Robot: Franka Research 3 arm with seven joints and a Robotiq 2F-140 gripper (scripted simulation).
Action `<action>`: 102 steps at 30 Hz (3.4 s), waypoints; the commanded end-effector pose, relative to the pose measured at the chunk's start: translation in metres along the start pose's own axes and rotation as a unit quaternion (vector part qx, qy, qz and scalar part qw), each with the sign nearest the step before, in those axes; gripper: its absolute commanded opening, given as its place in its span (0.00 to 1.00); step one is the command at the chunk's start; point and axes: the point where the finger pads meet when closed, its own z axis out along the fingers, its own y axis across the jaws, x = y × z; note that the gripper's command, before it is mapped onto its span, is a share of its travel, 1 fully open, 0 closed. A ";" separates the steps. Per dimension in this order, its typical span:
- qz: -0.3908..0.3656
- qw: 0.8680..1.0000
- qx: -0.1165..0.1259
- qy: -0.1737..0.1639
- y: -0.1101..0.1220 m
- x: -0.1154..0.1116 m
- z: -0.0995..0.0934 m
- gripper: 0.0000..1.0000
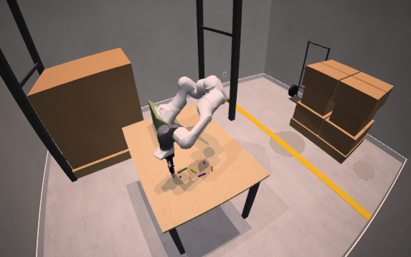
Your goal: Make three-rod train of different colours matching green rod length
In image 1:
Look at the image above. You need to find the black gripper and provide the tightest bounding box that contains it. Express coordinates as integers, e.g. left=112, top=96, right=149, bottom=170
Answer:
left=165, top=153, right=175, bottom=177

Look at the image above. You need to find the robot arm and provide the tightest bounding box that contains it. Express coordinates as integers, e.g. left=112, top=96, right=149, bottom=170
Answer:
left=154, top=75, right=227, bottom=160

